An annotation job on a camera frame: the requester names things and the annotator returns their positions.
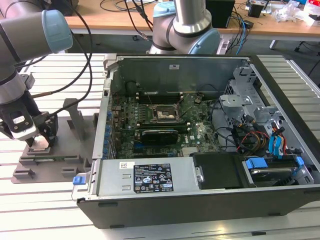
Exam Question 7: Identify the blue cable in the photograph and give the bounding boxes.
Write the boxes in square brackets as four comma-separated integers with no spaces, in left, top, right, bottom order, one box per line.
[238,13,251,55]

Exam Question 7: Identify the blue flat wire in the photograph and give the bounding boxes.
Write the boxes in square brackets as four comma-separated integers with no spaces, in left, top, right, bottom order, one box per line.
[268,126,286,160]

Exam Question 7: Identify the black grey PC case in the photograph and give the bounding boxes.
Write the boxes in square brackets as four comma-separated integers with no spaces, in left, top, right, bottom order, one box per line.
[71,53,320,230]

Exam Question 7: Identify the silver power supply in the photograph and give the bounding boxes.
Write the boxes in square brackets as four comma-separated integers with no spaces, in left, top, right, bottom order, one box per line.
[94,157,201,197]

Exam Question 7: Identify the large black box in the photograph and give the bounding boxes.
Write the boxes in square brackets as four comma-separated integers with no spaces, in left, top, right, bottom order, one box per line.
[205,0,236,29]

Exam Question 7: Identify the grey parts rack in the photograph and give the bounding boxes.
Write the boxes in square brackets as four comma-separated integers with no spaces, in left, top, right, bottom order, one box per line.
[12,98,101,185]

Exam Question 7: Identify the RAM slot black clips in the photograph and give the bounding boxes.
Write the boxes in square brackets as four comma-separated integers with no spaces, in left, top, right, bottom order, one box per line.
[138,125,188,129]
[138,121,187,125]
[138,93,182,98]
[138,99,182,104]

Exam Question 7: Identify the black graphics card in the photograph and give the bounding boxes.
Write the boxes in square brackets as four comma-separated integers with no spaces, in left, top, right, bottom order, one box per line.
[134,128,180,146]

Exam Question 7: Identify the CPU socket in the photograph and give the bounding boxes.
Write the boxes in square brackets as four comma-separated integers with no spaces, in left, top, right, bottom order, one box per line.
[147,103,182,123]

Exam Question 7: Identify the wooden desk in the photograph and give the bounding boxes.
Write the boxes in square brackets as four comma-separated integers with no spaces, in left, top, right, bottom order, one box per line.
[63,0,320,43]

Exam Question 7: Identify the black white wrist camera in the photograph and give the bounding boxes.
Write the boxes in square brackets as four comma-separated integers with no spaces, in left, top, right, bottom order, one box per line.
[6,109,38,141]

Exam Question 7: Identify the silver green CPU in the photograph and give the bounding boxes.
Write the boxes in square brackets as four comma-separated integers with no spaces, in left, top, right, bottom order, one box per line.
[32,135,50,151]

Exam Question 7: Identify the clear plastic bags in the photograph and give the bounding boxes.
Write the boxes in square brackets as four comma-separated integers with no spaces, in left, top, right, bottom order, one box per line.
[272,4,309,24]

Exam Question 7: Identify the silver finned heat sink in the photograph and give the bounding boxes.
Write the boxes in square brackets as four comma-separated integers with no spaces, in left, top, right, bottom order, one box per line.
[181,146,199,156]

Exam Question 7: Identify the green motherboard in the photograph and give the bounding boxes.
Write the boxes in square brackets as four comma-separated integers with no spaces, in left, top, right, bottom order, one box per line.
[109,93,223,160]

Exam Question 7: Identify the metal drive cage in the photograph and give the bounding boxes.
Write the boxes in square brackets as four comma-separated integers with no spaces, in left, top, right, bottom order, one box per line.
[219,63,283,131]

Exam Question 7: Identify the small black box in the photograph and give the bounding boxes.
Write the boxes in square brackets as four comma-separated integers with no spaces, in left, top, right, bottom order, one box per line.
[247,3,264,19]

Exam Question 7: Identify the black plastic shroud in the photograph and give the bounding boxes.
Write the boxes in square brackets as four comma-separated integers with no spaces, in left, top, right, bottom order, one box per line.
[192,152,253,190]

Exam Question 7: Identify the red yellow black wires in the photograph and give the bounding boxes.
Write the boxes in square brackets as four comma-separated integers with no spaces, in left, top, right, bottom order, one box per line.
[234,124,272,152]

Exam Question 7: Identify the hard disk blue carrier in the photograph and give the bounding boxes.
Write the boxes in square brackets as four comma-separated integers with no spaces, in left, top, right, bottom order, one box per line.
[241,154,305,188]

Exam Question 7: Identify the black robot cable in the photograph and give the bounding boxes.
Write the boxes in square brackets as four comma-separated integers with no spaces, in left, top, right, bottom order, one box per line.
[48,0,94,117]
[31,29,88,98]

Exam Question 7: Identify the black chair base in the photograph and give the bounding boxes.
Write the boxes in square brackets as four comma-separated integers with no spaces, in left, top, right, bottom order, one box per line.
[294,39,320,53]

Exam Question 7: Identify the black wire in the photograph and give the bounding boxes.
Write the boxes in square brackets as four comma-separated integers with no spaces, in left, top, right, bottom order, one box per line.
[209,99,239,153]

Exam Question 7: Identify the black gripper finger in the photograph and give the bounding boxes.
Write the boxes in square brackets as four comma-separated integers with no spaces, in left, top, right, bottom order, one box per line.
[23,135,38,149]
[34,111,60,149]

